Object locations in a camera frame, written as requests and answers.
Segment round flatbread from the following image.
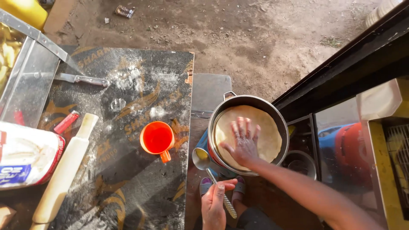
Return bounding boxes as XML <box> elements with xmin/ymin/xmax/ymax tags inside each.
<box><xmin>214</xmin><ymin>105</ymin><xmax>283</xmax><ymax>172</ymax></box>

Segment red lighter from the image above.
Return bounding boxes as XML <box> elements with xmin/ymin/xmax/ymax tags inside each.
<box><xmin>53</xmin><ymin>111</ymin><xmax>80</xmax><ymax>135</ymax></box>

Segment white bucket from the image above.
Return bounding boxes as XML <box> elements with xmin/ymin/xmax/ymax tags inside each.
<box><xmin>365</xmin><ymin>0</ymin><xmax>404</xmax><ymax>29</ymax></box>

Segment orange plastic cup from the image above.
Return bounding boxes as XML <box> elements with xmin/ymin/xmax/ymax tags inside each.
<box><xmin>140</xmin><ymin>121</ymin><xmax>175</xmax><ymax>164</ymax></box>

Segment white flour bag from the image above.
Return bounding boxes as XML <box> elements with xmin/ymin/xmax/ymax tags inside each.
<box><xmin>0</xmin><ymin>121</ymin><xmax>66</xmax><ymax>191</ymax></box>

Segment person's dark trousers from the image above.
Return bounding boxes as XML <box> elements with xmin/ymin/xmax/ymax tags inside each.
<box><xmin>236</xmin><ymin>207</ymin><xmax>283</xmax><ymax>230</ymax></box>

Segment person's right hand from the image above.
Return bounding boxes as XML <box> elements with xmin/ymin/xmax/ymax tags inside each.
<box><xmin>220</xmin><ymin>116</ymin><xmax>261</xmax><ymax>168</ymax></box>

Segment person's left hand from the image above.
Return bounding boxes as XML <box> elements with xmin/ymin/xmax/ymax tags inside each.
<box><xmin>201</xmin><ymin>178</ymin><xmax>238</xmax><ymax>230</ymax></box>

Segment knife with metal handle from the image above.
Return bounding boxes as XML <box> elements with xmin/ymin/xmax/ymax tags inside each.
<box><xmin>54</xmin><ymin>73</ymin><xmax>110</xmax><ymax>88</ymax></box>

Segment small metal pot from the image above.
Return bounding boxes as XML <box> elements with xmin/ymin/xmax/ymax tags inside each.
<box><xmin>281</xmin><ymin>150</ymin><xmax>317</xmax><ymax>181</ymax></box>

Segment person's sandalled foot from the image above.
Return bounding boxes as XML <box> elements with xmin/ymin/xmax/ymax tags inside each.
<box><xmin>231</xmin><ymin>176</ymin><xmax>246</xmax><ymax>205</ymax></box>
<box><xmin>199</xmin><ymin>177</ymin><xmax>214</xmax><ymax>198</ymax></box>

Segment person's left sandalled foot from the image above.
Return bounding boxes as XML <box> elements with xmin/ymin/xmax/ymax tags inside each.
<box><xmin>199</xmin><ymin>177</ymin><xmax>214</xmax><ymax>198</ymax></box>

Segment blue and red stove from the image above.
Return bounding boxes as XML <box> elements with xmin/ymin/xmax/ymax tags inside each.
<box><xmin>194</xmin><ymin>128</ymin><xmax>238</xmax><ymax>178</ymax></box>

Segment metal cooking pan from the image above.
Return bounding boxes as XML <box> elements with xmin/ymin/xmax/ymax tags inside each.
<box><xmin>207</xmin><ymin>91</ymin><xmax>290</xmax><ymax>177</ymax></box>

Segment crumpled wrapper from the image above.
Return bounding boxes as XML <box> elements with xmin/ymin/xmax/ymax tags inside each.
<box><xmin>114</xmin><ymin>5</ymin><xmax>136</xmax><ymax>19</ymax></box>

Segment black metal counter frame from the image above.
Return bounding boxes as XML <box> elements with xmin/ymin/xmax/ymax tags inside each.
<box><xmin>272</xmin><ymin>0</ymin><xmax>409</xmax><ymax>123</ymax></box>

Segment grey metal stool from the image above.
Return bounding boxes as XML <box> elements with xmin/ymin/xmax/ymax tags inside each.
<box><xmin>191</xmin><ymin>73</ymin><xmax>232</xmax><ymax>119</ymax></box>

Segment glass display case with fries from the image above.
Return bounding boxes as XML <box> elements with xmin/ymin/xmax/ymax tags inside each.
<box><xmin>0</xmin><ymin>8</ymin><xmax>84</xmax><ymax>129</ymax></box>

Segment yellow cabinet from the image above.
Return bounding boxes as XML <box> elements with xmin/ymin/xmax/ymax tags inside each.
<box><xmin>356</xmin><ymin>78</ymin><xmax>409</xmax><ymax>230</ymax></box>

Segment red gas cylinder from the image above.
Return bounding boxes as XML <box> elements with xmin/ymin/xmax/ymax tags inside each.
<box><xmin>334</xmin><ymin>123</ymin><xmax>374</xmax><ymax>190</ymax></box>

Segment blue plastic container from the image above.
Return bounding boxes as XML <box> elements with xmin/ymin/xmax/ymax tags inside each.
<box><xmin>318</xmin><ymin>123</ymin><xmax>356</xmax><ymax>151</ymax></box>

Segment yellow jerrycan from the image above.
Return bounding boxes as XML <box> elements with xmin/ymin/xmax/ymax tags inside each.
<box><xmin>0</xmin><ymin>0</ymin><xmax>49</xmax><ymax>31</ymax></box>

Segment metal spoon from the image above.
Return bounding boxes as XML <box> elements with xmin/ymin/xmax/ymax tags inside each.
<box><xmin>192</xmin><ymin>148</ymin><xmax>238</xmax><ymax>220</ymax></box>

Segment wooden rolling pin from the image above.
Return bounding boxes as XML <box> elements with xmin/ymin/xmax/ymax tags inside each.
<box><xmin>29</xmin><ymin>113</ymin><xmax>99</xmax><ymax>230</ymax></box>

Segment person's right sandalled foot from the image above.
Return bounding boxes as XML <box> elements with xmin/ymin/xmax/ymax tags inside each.
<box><xmin>231</xmin><ymin>176</ymin><xmax>246</xmax><ymax>205</ymax></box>

